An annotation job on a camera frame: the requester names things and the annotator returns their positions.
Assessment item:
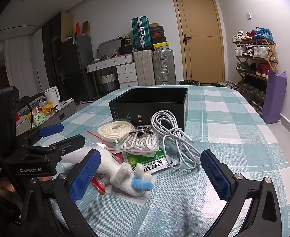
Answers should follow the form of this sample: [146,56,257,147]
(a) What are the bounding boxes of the green snack bag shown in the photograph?
[34,113,47,125]

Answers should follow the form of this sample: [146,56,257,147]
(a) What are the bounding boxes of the white electric kettle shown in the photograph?
[44,86,61,108]

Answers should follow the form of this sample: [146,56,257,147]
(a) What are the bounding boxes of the small red packet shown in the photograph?
[91,175,106,194]

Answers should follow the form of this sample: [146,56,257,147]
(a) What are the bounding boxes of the brown cardboard box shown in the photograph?
[82,20,91,36]

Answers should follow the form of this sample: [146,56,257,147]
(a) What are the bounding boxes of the dark refrigerator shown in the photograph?
[61,35,96,99]

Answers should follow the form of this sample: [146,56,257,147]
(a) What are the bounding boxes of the yellow snack bag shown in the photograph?
[42,102,54,114]

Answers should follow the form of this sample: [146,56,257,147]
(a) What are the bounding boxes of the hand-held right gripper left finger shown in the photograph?
[22,150,101,237]

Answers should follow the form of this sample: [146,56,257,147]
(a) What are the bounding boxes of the green white packet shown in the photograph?
[121,148,180,176]

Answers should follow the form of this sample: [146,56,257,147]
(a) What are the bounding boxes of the white coiled cable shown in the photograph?
[150,110,202,170]

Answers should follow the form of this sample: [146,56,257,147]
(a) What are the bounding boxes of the white plush toy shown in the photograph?
[61,146,154,198]

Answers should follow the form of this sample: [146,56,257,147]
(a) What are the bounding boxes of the teal checked tablecloth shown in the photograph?
[34,86,290,237]

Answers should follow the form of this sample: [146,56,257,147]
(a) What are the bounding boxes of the beige suitcase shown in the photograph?
[133,50,156,87]

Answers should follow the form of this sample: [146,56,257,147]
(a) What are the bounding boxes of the bagged cream shoelaces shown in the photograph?
[97,120,134,144]

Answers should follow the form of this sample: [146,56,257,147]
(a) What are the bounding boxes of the teal suitcase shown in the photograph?
[131,16,152,50]

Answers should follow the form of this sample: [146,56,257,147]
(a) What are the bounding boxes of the person's left hand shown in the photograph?
[0,176,17,193]

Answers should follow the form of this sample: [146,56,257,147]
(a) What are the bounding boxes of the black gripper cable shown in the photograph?
[18,100,35,129]

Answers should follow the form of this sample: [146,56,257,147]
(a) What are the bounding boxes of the grey coffee table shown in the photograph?
[14,98,77,134]

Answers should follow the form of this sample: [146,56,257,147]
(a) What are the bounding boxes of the scattered shoes pile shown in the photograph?
[209,81,239,89]

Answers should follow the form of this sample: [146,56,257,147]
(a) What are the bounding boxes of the silver suitcase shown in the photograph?
[152,49,176,86]

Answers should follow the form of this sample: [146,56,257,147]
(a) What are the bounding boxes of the purple fabric bag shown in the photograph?
[261,70,287,124]

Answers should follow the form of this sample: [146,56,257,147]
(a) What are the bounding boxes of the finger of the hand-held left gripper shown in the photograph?
[17,123,64,149]
[24,134,86,162]

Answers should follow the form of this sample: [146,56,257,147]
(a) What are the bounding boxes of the woven laundry basket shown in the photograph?
[99,73,118,92]

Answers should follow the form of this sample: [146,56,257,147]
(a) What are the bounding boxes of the black cardboard box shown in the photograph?
[108,86,189,132]

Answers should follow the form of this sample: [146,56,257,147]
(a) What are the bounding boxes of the black bag white label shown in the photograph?
[118,36,133,55]

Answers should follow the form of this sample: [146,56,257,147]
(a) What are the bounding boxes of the tall dark cabinet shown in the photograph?
[42,12,74,97]

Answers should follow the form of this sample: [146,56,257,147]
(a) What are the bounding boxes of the wooden door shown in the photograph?
[171,0,226,83]

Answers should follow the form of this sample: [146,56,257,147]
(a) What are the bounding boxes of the yellow black shoe box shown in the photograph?
[153,42,170,51]

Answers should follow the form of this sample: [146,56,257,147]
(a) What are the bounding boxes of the white curtain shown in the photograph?
[0,37,44,99]

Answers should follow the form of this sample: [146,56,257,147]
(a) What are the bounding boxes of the white desk with drawers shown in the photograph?
[86,54,138,97]

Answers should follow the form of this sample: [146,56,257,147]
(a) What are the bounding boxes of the grey oval frame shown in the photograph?
[97,38,121,57]

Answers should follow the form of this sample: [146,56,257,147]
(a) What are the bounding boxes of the bagged white shoelaces black logo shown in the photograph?
[120,125,160,157]

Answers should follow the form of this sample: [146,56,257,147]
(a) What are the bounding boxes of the wooden shoe rack with shoes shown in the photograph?
[232,27,275,111]

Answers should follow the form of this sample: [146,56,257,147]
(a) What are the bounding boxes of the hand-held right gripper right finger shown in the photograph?
[201,150,283,237]

